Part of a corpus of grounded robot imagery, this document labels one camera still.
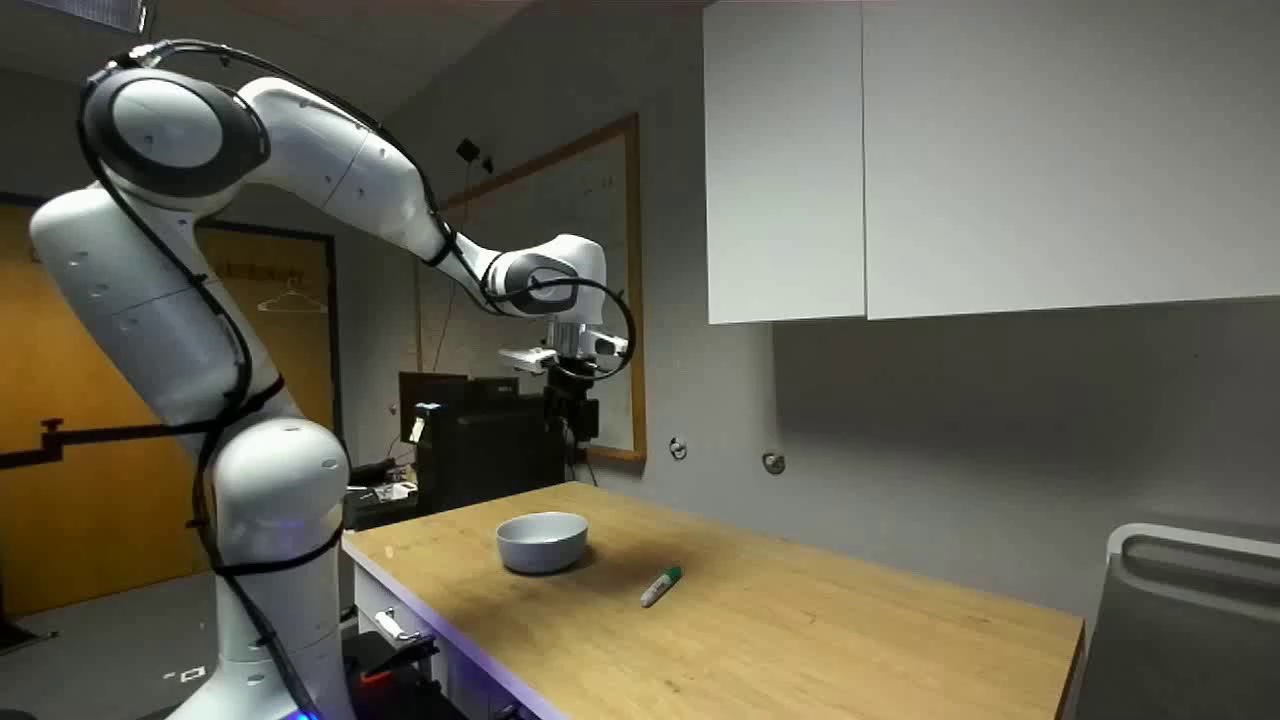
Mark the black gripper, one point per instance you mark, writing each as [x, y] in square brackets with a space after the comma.
[572, 395]

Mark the marker with green cap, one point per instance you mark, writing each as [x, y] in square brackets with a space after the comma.
[663, 587]

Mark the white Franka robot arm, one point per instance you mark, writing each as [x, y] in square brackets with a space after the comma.
[145, 306]

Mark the blue-grey bowl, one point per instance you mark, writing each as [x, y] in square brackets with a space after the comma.
[541, 543]

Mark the black monitor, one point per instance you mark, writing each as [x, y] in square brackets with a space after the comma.
[484, 445]

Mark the narrow white cabinet door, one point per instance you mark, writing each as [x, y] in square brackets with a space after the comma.
[784, 163]

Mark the black equipment box with red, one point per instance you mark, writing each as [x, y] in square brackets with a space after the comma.
[389, 668]

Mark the orange wooden door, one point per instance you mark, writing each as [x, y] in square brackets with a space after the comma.
[83, 522]

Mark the wide white cabinet door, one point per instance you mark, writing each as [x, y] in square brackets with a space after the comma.
[1067, 154]

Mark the round metal wall knob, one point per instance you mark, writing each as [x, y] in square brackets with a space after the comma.
[677, 450]
[773, 462]

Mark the wood-framed wall board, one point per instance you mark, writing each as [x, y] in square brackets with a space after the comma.
[634, 203]

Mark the small black wall camera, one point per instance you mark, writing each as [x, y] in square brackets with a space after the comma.
[469, 150]

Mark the black horizontal mount rod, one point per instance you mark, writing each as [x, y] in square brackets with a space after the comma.
[93, 439]

